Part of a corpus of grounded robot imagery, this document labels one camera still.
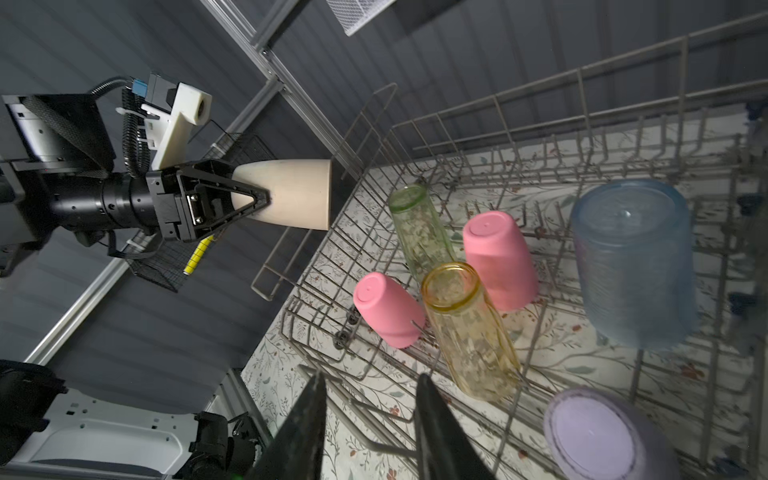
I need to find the yellow brush in basket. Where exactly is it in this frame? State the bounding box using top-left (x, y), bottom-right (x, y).
top-left (183, 235), bottom-right (215, 276)

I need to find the white mesh wall basket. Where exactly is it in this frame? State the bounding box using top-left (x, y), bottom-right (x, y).
top-left (326, 0), bottom-right (395, 36)

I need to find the pink cup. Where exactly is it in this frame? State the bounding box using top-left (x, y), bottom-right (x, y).
top-left (353, 272), bottom-right (426, 349)
top-left (462, 211), bottom-right (539, 311)

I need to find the beige cup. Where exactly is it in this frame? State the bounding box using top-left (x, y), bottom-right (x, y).
top-left (232, 159), bottom-right (332, 231)

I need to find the grey wire dish rack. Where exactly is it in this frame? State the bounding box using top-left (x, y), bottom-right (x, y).
top-left (243, 8), bottom-right (767, 479)

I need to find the black corrugated cable hose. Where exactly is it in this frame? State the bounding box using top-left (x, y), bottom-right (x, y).
top-left (89, 75), bottom-right (151, 179)

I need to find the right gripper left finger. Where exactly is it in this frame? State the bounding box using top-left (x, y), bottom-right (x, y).
top-left (245, 373), bottom-right (327, 479)

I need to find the purple cup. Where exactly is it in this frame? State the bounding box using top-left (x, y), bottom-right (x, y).
top-left (543, 387), bottom-right (682, 479)

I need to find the blue-grey transparent cup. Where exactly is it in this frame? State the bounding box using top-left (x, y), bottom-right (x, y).
top-left (571, 179), bottom-right (699, 350)

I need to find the yellow transparent cup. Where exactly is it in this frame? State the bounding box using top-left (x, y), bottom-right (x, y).
top-left (421, 262), bottom-right (520, 402)

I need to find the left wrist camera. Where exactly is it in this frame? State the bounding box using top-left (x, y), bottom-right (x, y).
top-left (131, 73), bottom-right (213, 171)

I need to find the green transparent cup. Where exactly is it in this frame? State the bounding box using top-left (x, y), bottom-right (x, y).
top-left (387, 184), bottom-right (456, 285)

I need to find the pink cup front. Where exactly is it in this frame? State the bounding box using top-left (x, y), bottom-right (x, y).
top-left (462, 211), bottom-right (539, 311)

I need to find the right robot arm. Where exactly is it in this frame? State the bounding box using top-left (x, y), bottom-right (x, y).
top-left (1, 360), bottom-right (327, 479)

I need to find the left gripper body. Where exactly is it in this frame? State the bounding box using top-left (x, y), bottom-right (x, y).
top-left (146, 160), bottom-right (236, 242)

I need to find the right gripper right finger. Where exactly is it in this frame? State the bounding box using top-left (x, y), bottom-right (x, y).
top-left (415, 374), bottom-right (494, 480)

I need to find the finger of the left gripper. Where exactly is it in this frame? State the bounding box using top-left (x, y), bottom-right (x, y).
top-left (177, 165), bottom-right (270, 201)
top-left (191, 197), bottom-right (270, 240)

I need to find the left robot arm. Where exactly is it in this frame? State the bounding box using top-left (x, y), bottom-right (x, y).
top-left (1, 93), bottom-right (271, 277)

